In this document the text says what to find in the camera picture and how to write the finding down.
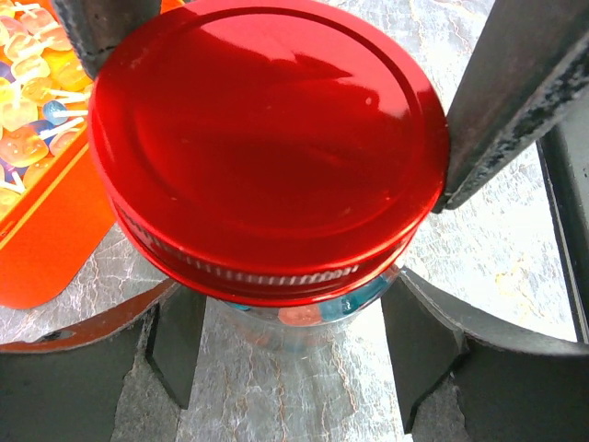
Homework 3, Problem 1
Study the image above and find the red jar lid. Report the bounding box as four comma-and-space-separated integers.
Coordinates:
88, 1, 450, 307

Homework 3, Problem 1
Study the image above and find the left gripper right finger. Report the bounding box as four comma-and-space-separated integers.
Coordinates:
382, 271, 588, 441

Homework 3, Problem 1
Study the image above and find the clear glass jar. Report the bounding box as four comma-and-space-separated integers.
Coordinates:
220, 264, 401, 355

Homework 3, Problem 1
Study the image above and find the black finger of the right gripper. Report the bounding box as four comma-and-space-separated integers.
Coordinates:
434, 0, 588, 213

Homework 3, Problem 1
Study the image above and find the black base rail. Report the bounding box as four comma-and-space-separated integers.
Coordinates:
537, 114, 588, 343

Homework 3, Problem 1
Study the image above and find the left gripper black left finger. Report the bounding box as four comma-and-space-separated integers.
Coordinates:
1, 281, 206, 441

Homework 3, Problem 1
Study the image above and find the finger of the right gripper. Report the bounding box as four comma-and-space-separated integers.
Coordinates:
51, 0, 162, 79

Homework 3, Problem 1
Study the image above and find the orange tray of lollipops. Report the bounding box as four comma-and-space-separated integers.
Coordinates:
0, 0, 185, 310

